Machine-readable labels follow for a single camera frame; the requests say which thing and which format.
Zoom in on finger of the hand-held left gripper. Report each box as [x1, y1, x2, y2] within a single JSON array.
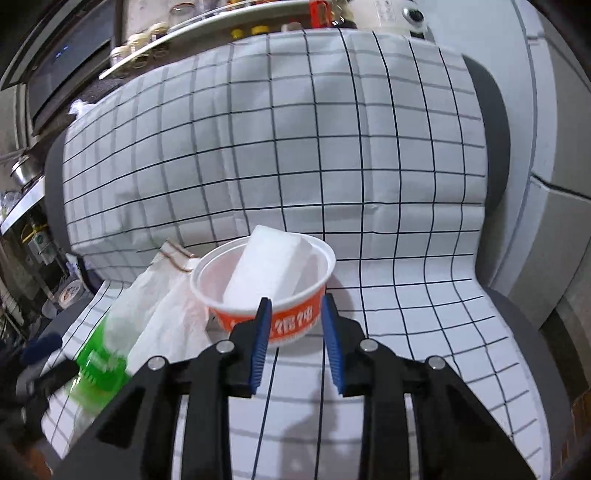
[[21, 333, 63, 365], [28, 357, 81, 395]]

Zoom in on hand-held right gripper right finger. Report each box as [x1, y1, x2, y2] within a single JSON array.
[[322, 293, 539, 480]]

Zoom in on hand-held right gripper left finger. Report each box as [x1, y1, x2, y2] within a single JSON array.
[[53, 296, 273, 480]]

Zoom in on green plastic bottle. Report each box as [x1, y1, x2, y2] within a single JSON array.
[[69, 314, 132, 411]]

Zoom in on orange white paper bowl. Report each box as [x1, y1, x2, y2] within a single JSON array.
[[189, 233, 337, 349]]

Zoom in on white foam block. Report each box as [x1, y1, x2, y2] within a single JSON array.
[[223, 224, 319, 308]]

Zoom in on white paper bag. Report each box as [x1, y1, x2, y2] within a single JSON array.
[[104, 237, 213, 370]]

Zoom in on white gas meter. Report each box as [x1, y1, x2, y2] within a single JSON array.
[[28, 231, 56, 266]]

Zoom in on steel pot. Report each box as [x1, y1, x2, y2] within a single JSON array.
[[10, 154, 44, 188]]

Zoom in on white black checked cloth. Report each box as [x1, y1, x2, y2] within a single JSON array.
[[41, 25, 552, 480]]

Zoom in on brown wooden door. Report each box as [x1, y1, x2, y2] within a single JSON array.
[[561, 383, 591, 467]]

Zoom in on black range hood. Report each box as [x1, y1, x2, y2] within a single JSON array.
[[0, 0, 123, 137]]

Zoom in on grey office chair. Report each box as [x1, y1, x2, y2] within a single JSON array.
[[44, 53, 561, 480]]

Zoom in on grey refrigerator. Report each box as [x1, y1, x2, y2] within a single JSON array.
[[416, 0, 591, 333]]

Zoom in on white air fryer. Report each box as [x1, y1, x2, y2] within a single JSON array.
[[348, 0, 430, 38]]

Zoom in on white wall shelf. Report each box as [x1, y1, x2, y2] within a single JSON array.
[[99, 9, 347, 79]]

